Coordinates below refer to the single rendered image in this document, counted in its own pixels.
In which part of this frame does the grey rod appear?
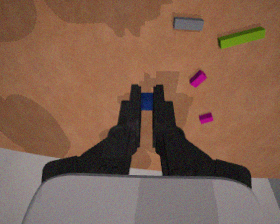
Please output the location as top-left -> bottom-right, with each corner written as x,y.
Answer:
173,17 -> 204,31

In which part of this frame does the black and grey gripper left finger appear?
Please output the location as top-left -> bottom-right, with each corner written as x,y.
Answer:
41,84 -> 142,184

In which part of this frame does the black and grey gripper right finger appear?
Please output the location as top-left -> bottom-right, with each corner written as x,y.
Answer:
152,85 -> 252,189

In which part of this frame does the lime green rod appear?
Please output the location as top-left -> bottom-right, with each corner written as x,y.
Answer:
218,26 -> 265,49

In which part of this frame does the small blue block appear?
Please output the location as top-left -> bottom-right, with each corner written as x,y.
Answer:
141,93 -> 153,110

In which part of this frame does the magenta rectangular block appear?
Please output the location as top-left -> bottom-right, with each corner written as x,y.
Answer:
189,70 -> 207,88
199,113 -> 213,124

